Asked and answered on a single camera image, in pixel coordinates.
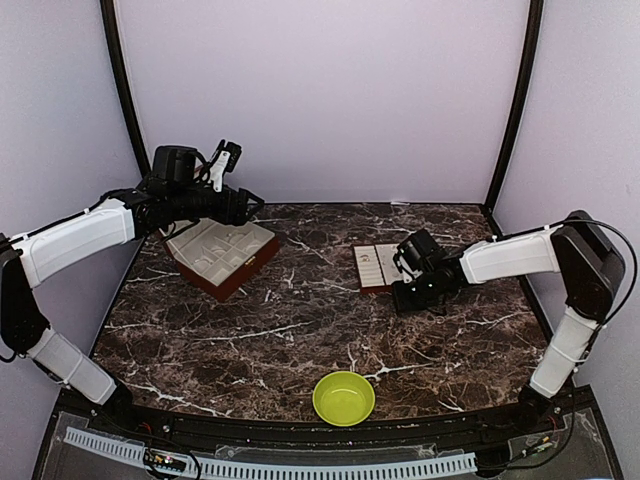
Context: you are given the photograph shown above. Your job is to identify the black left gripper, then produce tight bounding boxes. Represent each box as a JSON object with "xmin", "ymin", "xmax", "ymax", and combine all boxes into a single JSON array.
[{"xmin": 170, "ymin": 183, "xmax": 265, "ymax": 226}]

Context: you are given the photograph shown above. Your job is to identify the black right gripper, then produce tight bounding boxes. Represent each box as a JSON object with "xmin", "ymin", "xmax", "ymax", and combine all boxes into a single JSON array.
[{"xmin": 391, "ymin": 271, "xmax": 440, "ymax": 313}]

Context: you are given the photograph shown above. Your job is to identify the brown ring earring tray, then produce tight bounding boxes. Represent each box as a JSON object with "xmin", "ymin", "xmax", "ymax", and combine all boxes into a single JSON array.
[{"xmin": 353, "ymin": 244, "xmax": 403, "ymax": 294}]

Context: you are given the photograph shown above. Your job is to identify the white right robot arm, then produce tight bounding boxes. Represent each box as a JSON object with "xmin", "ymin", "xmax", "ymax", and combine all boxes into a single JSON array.
[{"xmin": 392, "ymin": 210, "xmax": 639, "ymax": 434}]

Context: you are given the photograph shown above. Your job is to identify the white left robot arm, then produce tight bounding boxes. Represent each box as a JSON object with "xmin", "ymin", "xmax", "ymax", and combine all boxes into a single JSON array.
[{"xmin": 1, "ymin": 140, "xmax": 264, "ymax": 436}]

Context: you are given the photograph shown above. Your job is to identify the brown wooden jewelry box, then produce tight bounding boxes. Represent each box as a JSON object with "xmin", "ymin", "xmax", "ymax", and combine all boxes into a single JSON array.
[{"xmin": 159, "ymin": 219, "xmax": 279, "ymax": 302}]

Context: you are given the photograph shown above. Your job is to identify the green bowl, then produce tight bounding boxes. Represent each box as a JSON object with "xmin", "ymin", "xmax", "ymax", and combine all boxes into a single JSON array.
[{"xmin": 312, "ymin": 371, "xmax": 376, "ymax": 427}]

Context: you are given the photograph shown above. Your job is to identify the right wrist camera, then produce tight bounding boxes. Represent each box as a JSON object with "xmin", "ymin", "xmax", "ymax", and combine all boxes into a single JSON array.
[{"xmin": 393, "ymin": 250, "xmax": 415, "ymax": 283}]

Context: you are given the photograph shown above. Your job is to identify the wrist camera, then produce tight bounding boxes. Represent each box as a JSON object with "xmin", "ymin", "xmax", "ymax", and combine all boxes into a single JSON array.
[
  {"xmin": 203, "ymin": 140, "xmax": 242, "ymax": 193},
  {"xmin": 393, "ymin": 250, "xmax": 415, "ymax": 283}
]

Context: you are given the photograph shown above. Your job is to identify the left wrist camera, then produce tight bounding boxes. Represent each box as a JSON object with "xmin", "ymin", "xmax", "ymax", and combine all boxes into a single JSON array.
[{"xmin": 203, "ymin": 140, "xmax": 242, "ymax": 193}]

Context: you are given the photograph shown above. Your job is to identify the white slotted cable duct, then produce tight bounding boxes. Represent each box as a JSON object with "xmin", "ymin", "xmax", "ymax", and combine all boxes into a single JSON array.
[{"xmin": 63, "ymin": 427, "xmax": 478, "ymax": 479}]

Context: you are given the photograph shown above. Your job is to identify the black left frame post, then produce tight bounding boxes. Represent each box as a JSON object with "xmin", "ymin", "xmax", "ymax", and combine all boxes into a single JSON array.
[{"xmin": 99, "ymin": 0, "xmax": 151, "ymax": 176}]

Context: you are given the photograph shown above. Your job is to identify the black frame post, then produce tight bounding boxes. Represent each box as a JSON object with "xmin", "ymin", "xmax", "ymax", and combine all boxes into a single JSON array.
[
  {"xmin": 483, "ymin": 0, "xmax": 544, "ymax": 216},
  {"xmin": 99, "ymin": 0, "xmax": 151, "ymax": 176}
]

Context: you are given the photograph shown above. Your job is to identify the black right frame post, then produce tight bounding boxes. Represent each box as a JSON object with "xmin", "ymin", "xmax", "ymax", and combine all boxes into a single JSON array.
[{"xmin": 483, "ymin": 0, "xmax": 544, "ymax": 216}]

